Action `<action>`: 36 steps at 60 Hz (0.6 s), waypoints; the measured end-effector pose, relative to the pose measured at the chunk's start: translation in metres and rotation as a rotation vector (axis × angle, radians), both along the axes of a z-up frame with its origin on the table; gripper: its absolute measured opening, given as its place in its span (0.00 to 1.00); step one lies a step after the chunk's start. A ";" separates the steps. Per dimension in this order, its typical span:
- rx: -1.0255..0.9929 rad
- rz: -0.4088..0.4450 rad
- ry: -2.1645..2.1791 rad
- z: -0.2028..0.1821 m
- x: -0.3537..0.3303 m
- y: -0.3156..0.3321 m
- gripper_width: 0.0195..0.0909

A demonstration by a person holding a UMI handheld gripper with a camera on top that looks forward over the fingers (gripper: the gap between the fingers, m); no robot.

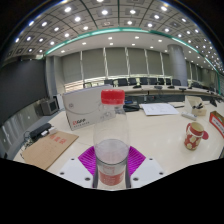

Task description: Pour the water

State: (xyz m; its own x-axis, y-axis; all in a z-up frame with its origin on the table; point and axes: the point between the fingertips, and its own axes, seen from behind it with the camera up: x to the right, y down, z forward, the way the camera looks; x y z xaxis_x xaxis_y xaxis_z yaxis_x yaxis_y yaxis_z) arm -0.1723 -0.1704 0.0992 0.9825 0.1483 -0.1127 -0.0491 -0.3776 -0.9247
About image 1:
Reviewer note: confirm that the group of ceiling lights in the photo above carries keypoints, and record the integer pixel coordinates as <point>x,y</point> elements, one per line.
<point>105,12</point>

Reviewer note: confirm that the white cardboard box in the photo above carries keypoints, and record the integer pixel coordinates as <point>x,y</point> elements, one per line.
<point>81,110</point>

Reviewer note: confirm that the beige desk organizer box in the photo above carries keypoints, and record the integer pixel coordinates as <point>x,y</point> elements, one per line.
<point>196,106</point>

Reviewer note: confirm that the row of black office chairs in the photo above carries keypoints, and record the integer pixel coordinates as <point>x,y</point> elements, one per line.
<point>143,81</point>

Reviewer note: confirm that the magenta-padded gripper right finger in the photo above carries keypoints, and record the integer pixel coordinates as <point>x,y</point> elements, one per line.
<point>136,159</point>

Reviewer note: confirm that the red and cream mug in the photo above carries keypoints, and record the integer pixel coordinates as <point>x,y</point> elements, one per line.
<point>193,136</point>

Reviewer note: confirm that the grey box monitor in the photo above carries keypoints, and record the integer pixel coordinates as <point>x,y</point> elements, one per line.
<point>50,107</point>

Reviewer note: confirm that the brown paper envelope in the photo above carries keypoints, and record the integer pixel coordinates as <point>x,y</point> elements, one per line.
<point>50,149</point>

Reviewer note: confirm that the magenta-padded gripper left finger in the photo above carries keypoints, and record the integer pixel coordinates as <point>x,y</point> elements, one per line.
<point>87,160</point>

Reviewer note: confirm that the clear red-capped water bottle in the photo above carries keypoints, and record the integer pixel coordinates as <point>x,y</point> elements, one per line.
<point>111,150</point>

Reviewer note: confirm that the black bag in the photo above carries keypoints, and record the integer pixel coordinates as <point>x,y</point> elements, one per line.
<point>131,107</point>

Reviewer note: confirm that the white remote control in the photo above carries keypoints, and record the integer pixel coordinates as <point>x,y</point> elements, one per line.
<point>189,116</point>

